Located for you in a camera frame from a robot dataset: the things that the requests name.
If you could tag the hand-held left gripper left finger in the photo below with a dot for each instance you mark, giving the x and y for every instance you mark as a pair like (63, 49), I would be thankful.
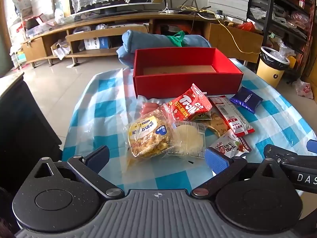
(99, 156)

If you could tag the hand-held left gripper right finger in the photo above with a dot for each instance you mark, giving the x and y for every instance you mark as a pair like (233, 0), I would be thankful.
(218, 161)

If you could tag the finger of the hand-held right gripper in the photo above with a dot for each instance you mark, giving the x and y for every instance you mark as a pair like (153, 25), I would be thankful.
(312, 145)
(279, 153)

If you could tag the red and white jerky packet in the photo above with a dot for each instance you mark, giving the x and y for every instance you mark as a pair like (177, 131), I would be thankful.
(230, 146)

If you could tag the gold foil snack packet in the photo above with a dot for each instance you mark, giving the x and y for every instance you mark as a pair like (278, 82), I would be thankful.
(218, 126)

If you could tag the round pastry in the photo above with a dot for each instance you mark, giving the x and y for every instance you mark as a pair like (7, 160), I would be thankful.
(187, 136)

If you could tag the long white and red packet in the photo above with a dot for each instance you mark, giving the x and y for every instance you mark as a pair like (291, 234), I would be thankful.
(232, 116)

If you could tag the yellow label bread packet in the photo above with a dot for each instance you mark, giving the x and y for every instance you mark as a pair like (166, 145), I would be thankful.
(148, 133)

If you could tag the dark blue snack packet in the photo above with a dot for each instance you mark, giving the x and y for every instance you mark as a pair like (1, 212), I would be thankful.
(246, 99)

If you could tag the red gummy candy packet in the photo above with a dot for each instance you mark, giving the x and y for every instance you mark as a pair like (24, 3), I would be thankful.
(188, 104)

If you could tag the vacuum-packed sausage pack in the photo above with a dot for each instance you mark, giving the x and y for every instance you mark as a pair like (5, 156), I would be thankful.
(148, 107)

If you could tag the red cardboard box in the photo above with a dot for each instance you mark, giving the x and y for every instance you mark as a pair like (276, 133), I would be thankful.
(188, 84)

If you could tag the blue checkered plastic tablecloth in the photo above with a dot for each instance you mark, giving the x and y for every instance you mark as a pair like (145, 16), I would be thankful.
(104, 109)

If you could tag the white and red plastic bag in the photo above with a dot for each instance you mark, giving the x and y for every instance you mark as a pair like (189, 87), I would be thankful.
(303, 88)

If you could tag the yellow trash bin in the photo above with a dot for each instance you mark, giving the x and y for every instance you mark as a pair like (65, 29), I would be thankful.
(270, 74)

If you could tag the black furniture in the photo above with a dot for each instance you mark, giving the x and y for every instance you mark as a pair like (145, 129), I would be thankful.
(22, 129)

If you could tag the white paper bag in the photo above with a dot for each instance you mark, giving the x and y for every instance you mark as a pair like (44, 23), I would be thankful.
(60, 50)

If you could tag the blue and white carton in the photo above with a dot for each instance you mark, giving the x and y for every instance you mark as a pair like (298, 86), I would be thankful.
(97, 43)

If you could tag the rolled blue cushion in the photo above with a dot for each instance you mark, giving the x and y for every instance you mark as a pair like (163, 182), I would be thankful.
(148, 42)

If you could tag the wooden TV stand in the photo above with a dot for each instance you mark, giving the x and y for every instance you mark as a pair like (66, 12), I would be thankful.
(123, 19)

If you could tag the orange bag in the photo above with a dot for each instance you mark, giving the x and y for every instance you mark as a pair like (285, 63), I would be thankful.
(173, 28)

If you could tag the black metal shelf rack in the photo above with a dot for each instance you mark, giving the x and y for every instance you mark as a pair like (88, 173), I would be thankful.
(270, 5)

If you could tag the pile of gift boxes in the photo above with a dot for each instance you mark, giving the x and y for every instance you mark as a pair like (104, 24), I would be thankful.
(27, 12)

